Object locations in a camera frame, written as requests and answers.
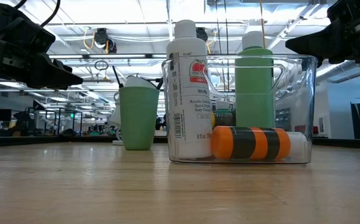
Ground yellow hanging cable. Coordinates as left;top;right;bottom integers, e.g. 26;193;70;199
259;0;267;50

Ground orange acrylic paint bottle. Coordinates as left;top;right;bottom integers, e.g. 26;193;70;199
210;125;308;161

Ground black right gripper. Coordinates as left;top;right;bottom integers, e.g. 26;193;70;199
285;0;360;68

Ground paintbrush black bristles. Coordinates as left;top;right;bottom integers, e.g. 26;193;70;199
111;64;124;88

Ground long ceiling light bar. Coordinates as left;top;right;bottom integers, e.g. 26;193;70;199
47;53;320;60

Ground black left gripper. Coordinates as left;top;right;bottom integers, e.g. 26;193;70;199
0;1;84;91

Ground clear plastic bin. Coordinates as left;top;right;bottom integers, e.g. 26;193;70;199
161;55;318;165

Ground green plastic cup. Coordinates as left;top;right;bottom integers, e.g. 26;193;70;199
119;86;160;151

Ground large green paint bottle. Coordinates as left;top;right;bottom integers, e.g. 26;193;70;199
234;30;275;129

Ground black coiled cable loop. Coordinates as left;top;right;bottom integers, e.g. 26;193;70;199
94;59;109;71

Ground black background robot station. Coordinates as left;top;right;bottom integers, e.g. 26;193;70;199
11;99;84;138

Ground green acrylic paint bottle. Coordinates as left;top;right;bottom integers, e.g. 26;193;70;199
214;100;236;128

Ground black ceiling cable reel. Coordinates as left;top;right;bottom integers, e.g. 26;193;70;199
83;27;118;54
196;27;216;54

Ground thin paintbrush gold ferrule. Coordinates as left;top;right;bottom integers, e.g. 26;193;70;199
156;73;167;91

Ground black hanging cable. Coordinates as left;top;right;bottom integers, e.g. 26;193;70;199
224;0;231;91

